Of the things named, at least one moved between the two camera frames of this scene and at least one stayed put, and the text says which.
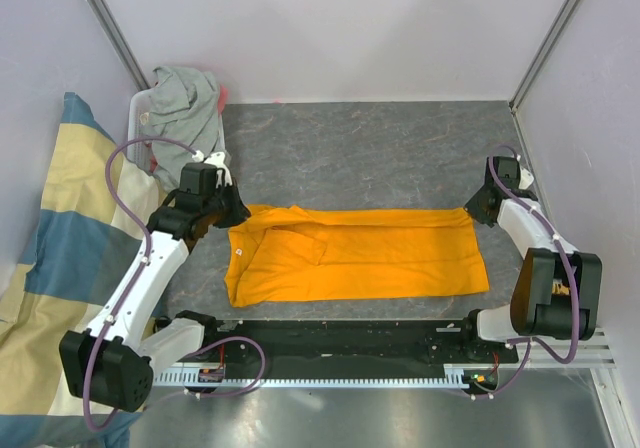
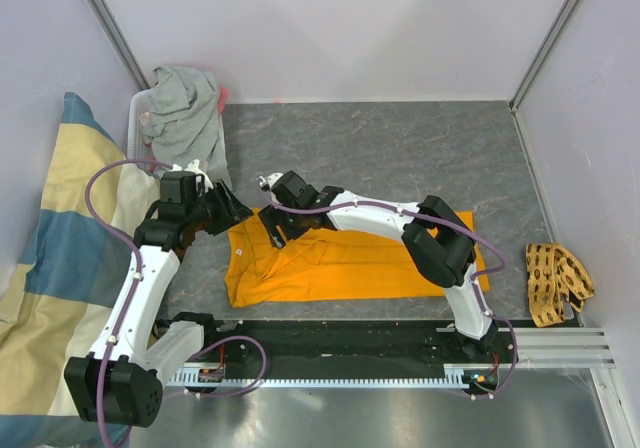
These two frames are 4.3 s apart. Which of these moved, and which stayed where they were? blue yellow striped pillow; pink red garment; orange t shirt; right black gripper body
Moved: right black gripper body
Stayed: orange t shirt; pink red garment; blue yellow striped pillow
